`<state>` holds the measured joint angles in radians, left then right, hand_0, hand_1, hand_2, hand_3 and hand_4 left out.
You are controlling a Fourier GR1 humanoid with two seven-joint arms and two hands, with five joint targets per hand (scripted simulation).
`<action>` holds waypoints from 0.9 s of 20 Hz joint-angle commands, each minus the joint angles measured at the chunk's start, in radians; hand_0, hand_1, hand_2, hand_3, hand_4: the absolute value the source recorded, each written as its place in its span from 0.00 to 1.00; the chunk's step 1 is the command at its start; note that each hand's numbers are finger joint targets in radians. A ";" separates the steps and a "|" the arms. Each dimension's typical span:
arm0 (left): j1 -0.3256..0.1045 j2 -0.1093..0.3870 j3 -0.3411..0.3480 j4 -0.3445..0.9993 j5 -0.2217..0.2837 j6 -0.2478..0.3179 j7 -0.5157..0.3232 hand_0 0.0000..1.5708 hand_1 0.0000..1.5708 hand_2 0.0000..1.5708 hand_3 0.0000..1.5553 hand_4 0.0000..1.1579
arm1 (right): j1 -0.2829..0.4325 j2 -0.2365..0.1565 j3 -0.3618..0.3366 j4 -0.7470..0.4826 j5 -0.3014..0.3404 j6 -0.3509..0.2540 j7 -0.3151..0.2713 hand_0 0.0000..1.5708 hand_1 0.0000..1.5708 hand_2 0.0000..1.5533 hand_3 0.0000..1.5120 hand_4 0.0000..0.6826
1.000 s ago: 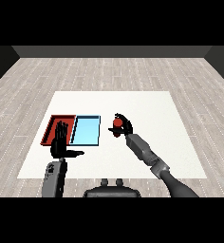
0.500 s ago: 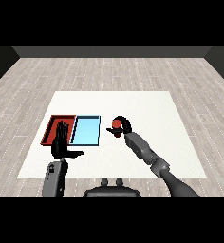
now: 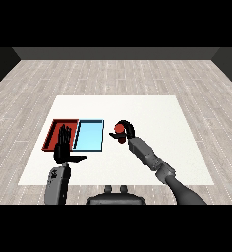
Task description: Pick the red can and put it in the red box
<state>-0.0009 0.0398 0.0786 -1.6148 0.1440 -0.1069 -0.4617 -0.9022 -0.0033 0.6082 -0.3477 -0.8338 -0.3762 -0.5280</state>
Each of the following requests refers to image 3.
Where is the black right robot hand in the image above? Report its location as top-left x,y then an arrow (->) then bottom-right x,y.
108,119 -> 138,141

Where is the small red can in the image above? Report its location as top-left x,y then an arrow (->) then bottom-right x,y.
114,123 -> 127,145

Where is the red shallow open box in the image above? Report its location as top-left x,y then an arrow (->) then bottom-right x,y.
41,118 -> 80,153

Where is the dark grey robot body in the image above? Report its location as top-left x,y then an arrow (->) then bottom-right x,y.
86,185 -> 146,206

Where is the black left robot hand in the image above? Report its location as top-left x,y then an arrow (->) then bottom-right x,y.
53,124 -> 89,165

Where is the light blue shallow open box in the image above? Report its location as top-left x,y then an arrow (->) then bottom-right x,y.
71,119 -> 105,153

